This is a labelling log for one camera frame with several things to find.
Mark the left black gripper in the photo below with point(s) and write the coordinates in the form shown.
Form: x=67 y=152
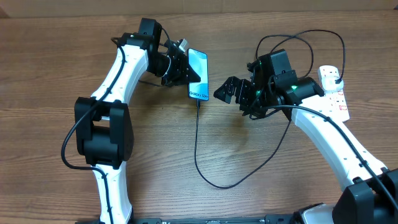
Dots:
x=179 y=76

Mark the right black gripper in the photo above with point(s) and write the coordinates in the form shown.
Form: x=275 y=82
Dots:
x=241 y=86

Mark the Galaxy smartphone with blue screen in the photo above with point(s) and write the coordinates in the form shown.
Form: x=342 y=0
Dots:
x=198 y=64

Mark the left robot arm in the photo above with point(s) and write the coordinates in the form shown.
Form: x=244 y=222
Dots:
x=103 y=128

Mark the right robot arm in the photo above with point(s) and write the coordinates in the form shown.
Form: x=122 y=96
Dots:
x=369 y=188

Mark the white charger adapter plug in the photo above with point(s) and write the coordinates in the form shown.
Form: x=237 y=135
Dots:
x=329 y=84

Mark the white power strip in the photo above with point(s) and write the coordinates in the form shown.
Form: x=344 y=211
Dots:
x=337 y=98

